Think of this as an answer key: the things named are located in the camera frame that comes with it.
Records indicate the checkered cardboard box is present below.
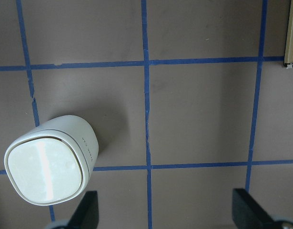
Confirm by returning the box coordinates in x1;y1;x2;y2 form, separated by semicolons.
283;0;293;69

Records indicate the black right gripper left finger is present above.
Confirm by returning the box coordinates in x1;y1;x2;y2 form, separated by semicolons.
65;191;99;229

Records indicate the white trash can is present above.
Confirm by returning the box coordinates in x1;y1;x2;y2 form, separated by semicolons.
4;115;99;206

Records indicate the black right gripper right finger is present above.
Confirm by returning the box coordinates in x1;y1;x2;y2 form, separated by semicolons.
232;188;293;229

